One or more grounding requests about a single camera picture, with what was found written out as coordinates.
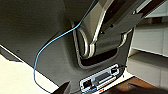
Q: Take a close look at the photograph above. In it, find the white drawer stack beside dishwasher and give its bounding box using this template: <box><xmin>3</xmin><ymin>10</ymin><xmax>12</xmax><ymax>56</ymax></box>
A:
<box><xmin>126</xmin><ymin>1</ymin><xmax>168</xmax><ymax>88</ymax></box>

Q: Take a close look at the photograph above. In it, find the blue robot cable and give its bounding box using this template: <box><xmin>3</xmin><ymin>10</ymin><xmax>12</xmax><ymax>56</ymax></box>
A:
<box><xmin>32</xmin><ymin>0</ymin><xmax>100</xmax><ymax>94</ymax></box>

